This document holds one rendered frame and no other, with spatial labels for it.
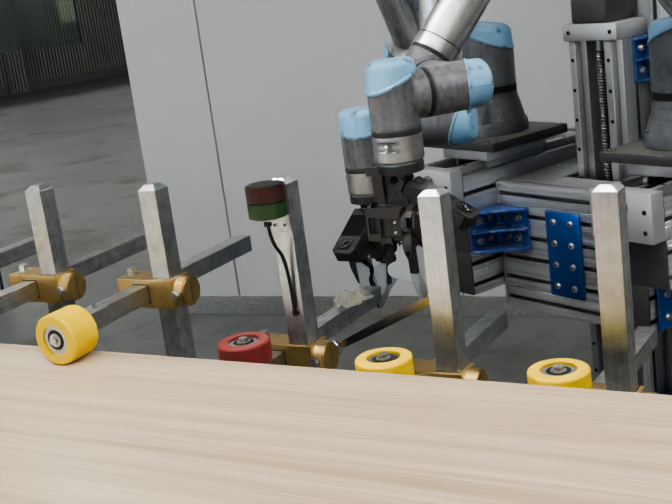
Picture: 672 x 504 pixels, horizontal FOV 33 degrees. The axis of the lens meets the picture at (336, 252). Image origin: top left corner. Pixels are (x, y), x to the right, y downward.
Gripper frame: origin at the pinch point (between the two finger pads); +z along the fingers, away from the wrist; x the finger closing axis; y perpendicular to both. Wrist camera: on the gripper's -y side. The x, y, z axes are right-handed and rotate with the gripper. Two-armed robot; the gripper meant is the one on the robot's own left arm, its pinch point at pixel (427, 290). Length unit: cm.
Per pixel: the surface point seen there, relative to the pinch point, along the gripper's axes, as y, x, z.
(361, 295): 20.3, -14.9, 6.5
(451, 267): -8.4, 8.2, -6.3
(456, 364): -8.2, 9.6, 7.9
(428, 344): 108, -211, 93
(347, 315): 20.9, -10.3, 8.6
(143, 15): 231, -230, -37
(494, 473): -30, 49, 4
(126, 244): 71, -15, -2
